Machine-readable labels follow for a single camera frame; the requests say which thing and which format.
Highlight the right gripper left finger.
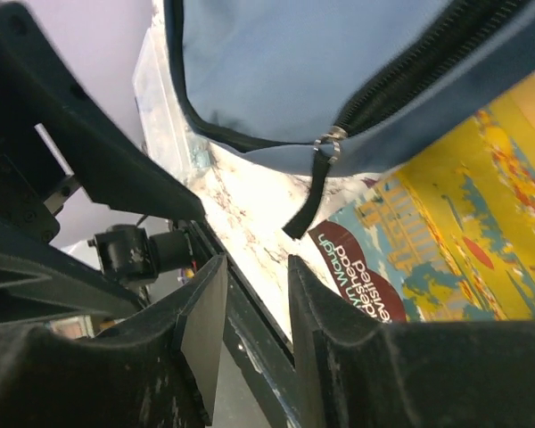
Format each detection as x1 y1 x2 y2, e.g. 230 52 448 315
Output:
0 255 227 427

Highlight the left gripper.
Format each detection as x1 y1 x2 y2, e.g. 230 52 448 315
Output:
0 1 204 324

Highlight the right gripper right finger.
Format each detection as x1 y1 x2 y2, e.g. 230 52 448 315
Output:
288 256 535 427

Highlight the blue backpack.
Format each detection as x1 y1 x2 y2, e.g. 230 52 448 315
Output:
162 1 535 239

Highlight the yellow Brideshead Revisited book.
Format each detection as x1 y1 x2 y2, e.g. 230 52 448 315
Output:
309 73 535 323

